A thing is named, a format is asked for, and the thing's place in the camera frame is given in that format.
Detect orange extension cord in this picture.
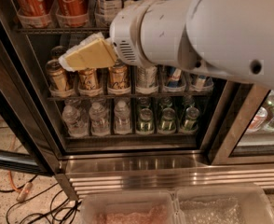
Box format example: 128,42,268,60
0,119,34,203

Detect white label tea bottle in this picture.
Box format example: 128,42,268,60
96,0,123,25

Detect left water bottle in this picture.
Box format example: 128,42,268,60
62,105,88,138

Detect open fridge glass door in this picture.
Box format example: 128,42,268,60
0,0,60,175

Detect red bull can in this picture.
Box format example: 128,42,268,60
192,75,208,89
166,66,182,88

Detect water bottle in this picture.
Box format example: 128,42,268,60
62,105,88,138
114,100,131,134
89,102,110,136

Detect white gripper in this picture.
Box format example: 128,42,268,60
59,0,161,72

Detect black floor cable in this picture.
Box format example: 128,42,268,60
0,168,82,224

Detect gold can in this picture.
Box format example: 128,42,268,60
108,61,130,90
78,68,100,91
50,46,67,60
46,59,72,91

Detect right green can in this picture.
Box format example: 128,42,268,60
180,106,199,132

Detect right Red Bull can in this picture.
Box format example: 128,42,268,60
192,75,208,89

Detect rear left gold can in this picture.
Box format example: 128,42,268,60
50,46,67,60

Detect left green can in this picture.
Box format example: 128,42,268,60
137,108,154,134

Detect green can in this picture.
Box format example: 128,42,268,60
158,108,176,132
180,106,199,132
137,108,154,134

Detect clear plastic bin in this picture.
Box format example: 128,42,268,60
80,190,178,224
175,184,274,224

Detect right water bottle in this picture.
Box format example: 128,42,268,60
114,100,131,134

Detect middle water bottle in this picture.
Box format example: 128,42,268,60
89,102,110,136

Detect left clear plastic bin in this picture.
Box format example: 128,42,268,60
80,190,178,224

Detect silver white can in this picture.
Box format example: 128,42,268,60
137,66,158,88

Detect right clear plastic bin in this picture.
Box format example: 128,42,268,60
175,184,274,224

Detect stainless steel fridge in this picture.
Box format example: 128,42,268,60
11,0,274,200

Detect front left gold can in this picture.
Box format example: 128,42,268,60
46,59,72,91

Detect middle green can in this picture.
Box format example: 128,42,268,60
158,108,176,132

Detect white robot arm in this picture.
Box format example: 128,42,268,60
59,0,274,90

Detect left Red Bull can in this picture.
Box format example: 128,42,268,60
166,66,182,88

